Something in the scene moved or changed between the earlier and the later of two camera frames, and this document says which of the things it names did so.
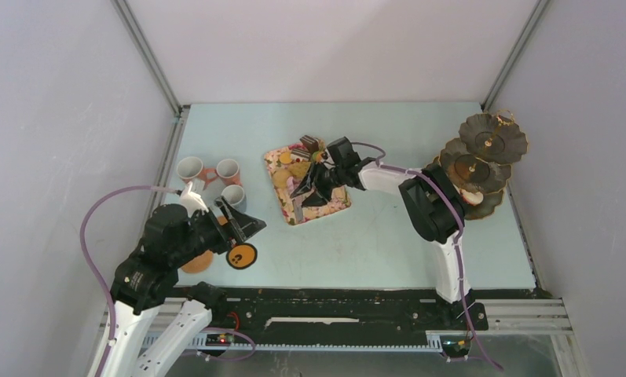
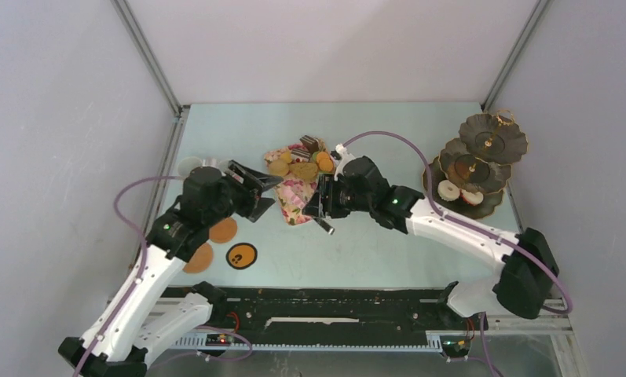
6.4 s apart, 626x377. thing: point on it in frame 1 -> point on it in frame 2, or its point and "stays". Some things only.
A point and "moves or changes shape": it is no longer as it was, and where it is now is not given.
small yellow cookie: (285, 158) stays
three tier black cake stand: (481, 158) stays
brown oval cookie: (298, 169) stays
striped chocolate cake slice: (299, 154) stays
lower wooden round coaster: (199, 264) stays
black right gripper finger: (311, 181) -> (321, 203)
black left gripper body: (207, 232) -> (236, 197)
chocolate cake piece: (310, 143) stays
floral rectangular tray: (291, 210) stays
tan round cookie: (280, 178) moves or changes shape
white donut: (472, 199) stays
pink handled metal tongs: (293, 185) -> (325, 225)
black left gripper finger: (243, 226) -> (258, 179)
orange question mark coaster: (241, 255) stays
